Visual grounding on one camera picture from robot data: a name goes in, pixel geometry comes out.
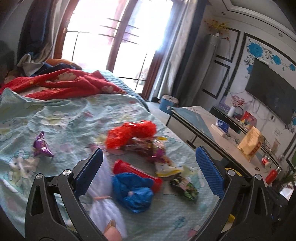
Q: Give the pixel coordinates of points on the wall mounted black television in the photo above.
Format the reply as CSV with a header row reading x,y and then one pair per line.
x,y
272,90

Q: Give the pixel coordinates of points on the blue quilted bedspread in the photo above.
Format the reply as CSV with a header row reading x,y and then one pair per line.
x,y
110,77

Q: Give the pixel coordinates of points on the small red jar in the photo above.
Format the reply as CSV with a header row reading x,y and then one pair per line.
x,y
265,161

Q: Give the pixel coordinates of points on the grey standing air conditioner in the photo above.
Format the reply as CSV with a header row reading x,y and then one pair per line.
x,y
200,68

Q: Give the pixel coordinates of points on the grey blue curtain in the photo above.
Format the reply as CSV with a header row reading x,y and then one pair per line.
x,y
180,42

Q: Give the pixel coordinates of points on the blue plastic bag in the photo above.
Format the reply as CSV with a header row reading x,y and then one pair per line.
x,y
132,191

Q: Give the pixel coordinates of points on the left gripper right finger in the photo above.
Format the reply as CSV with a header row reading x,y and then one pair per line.
x,y
243,211

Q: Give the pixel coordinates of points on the light green cartoon bedsheet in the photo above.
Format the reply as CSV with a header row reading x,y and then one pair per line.
x,y
73,128

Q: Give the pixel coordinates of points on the green black snack bag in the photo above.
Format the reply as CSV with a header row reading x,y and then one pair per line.
x,y
184,187

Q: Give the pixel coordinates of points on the golden paper bag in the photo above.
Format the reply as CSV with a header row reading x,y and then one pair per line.
x,y
251,143

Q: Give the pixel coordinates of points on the blue tissue pack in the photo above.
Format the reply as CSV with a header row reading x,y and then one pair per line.
x,y
222,125

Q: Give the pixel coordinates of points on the hanging clothes pile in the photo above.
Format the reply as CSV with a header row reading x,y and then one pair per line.
x,y
39,34

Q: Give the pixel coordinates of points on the red floral blanket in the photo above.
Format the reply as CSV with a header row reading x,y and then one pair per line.
x,y
63,84

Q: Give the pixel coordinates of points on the small purple foil wrapper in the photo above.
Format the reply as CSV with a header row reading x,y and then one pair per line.
x,y
41,147

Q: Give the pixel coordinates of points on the window with brown frame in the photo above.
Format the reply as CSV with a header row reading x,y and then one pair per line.
x,y
127,38

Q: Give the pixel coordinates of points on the white foam fruit net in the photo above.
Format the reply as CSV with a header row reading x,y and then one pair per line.
x,y
103,210

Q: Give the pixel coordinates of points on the red plastic cup stack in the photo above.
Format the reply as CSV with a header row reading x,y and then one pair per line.
x,y
121,166

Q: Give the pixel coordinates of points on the red bottle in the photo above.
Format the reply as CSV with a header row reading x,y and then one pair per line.
x,y
272,175

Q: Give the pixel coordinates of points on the white vase red flowers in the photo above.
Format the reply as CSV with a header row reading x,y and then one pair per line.
x,y
236,109

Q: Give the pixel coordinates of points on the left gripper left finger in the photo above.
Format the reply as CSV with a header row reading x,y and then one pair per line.
x,y
43,220

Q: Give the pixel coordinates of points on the yellow white snack bag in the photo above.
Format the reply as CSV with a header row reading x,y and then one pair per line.
x,y
164,170

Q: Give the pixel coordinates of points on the blue white round bin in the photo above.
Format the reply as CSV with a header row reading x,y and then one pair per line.
x,y
167,103

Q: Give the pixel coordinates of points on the left hand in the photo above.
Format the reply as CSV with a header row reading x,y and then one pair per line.
x,y
111,232

